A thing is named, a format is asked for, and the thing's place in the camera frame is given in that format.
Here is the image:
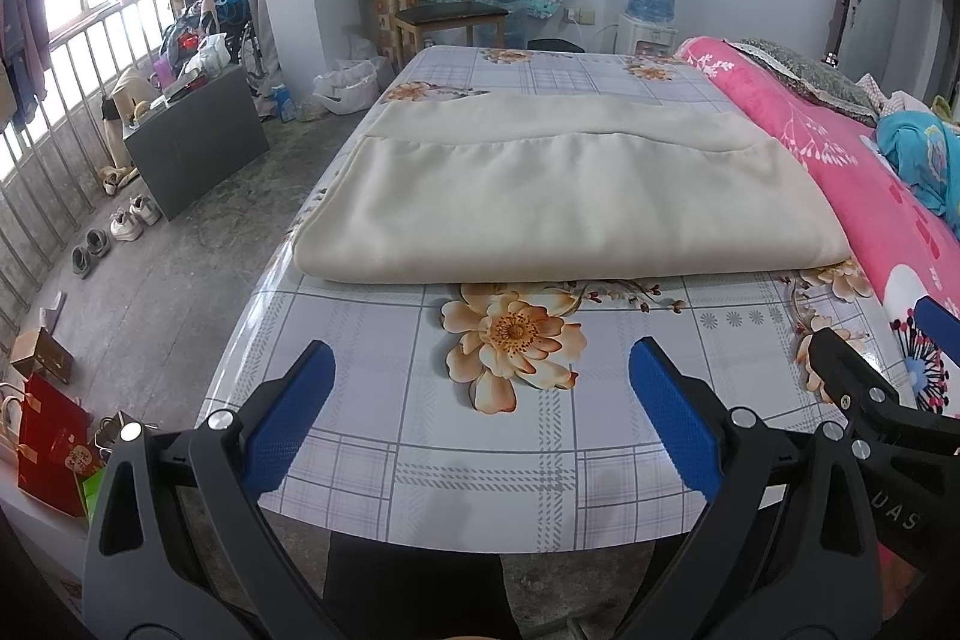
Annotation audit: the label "tan bag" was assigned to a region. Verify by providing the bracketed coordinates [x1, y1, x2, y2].
[101, 68, 162, 124]

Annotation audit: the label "beige slippers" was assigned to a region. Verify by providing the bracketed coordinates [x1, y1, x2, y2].
[101, 164, 142, 196]

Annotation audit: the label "grey cabinet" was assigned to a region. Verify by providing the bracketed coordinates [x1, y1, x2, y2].
[124, 64, 271, 221]

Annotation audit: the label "large white plastic bag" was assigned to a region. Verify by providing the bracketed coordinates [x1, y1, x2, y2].
[313, 56, 380, 115]

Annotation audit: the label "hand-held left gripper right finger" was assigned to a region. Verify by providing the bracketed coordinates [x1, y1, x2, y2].
[628, 338, 882, 640]

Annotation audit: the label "red paper bag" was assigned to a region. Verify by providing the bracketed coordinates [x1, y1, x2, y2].
[16, 374, 102, 517]

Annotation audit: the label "blue bag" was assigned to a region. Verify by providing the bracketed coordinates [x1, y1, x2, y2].
[206, 0, 252, 30]

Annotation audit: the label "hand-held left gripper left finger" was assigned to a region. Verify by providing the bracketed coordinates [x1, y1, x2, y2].
[82, 340, 336, 640]

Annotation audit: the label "cream zip jacket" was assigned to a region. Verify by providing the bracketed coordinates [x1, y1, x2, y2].
[292, 91, 852, 285]

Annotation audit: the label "wooden chair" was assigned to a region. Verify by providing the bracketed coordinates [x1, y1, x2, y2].
[382, 0, 511, 67]

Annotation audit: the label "white paper bag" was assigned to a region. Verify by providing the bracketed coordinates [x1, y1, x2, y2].
[0, 381, 27, 461]

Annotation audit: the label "purple hanging jacket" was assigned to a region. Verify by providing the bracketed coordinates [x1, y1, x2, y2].
[0, 0, 62, 124]

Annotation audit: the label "white water dispenser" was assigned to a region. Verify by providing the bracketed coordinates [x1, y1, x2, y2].
[615, 14, 676, 56]

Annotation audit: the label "pink floral blanket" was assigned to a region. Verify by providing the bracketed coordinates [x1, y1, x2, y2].
[675, 36, 960, 420]

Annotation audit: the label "blue garment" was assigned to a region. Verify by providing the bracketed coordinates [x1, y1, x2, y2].
[874, 111, 960, 232]

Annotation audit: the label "green bag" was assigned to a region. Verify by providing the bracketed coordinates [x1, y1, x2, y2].
[79, 467, 110, 521]

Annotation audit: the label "brown cardboard box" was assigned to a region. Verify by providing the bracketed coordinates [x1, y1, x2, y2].
[9, 326, 76, 384]

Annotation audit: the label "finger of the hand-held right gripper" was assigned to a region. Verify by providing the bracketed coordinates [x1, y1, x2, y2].
[807, 326, 960, 573]
[913, 297, 960, 345]

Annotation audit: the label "small white plastic bag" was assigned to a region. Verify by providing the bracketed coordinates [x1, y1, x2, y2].
[196, 34, 232, 79]

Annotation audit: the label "grey patterned pillow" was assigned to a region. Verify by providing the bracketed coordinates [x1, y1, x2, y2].
[731, 38, 882, 124]

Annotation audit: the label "pale crumpled garment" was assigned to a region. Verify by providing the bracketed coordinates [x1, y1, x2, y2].
[859, 74, 938, 120]

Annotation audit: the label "metal railing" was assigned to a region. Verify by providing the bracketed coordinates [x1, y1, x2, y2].
[0, 0, 192, 326]

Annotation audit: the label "clear water jug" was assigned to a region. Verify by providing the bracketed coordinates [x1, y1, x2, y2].
[491, 0, 530, 49]

